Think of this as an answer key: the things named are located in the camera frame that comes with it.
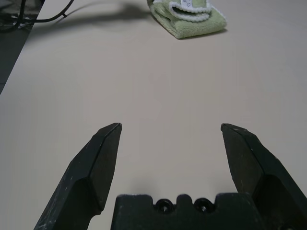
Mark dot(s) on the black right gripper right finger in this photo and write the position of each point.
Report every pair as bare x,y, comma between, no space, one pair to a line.
263,167

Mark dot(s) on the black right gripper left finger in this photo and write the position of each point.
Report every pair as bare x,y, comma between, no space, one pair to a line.
81,172

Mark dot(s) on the green terry towel white trim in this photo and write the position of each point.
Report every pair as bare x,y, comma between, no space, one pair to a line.
192,26

